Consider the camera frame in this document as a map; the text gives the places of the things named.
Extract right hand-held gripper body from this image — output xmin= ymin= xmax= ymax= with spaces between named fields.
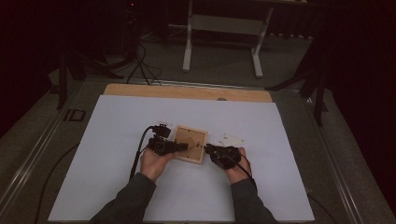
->
xmin=211 ymin=133 xmax=246 ymax=171

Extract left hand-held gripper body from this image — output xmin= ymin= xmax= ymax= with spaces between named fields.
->
xmin=148 ymin=120 xmax=176 ymax=157

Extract wooden picture frame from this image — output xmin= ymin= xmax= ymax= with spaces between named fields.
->
xmin=171 ymin=124 xmax=209 ymax=165

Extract person's right hand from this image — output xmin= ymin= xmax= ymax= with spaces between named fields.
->
xmin=224 ymin=147 xmax=252 ymax=185

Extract person's left hand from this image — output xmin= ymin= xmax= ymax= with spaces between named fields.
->
xmin=139 ymin=148 xmax=176 ymax=183

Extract white table mat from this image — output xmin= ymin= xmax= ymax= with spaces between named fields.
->
xmin=48 ymin=94 xmax=316 ymax=223

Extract wooden table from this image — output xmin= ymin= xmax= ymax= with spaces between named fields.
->
xmin=103 ymin=83 xmax=274 ymax=104

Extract black metal stand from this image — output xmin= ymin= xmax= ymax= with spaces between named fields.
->
xmin=265 ymin=31 xmax=330 ymax=127
xmin=55 ymin=46 xmax=125 ymax=110

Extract dark equipment with red light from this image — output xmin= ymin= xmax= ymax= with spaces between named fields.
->
xmin=120 ymin=0 xmax=142 ymax=63

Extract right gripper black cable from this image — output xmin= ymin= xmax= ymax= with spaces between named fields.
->
xmin=228 ymin=152 xmax=258 ymax=189

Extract metal floor rail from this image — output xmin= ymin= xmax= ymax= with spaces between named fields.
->
xmin=148 ymin=78 xmax=300 ymax=93
xmin=0 ymin=90 xmax=68 ymax=213
xmin=303 ymin=96 xmax=365 ymax=224

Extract black floor cable bundle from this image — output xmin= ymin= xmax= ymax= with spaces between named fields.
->
xmin=125 ymin=41 xmax=163 ymax=87

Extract black rectangular floor bracket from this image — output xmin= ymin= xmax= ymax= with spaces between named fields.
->
xmin=63 ymin=108 xmax=87 ymax=122

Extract long black floor cable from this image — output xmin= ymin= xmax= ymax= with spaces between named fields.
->
xmin=33 ymin=142 xmax=80 ymax=224
xmin=306 ymin=192 xmax=339 ymax=224

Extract white metal desk frame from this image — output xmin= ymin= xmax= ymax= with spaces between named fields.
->
xmin=181 ymin=0 xmax=275 ymax=79

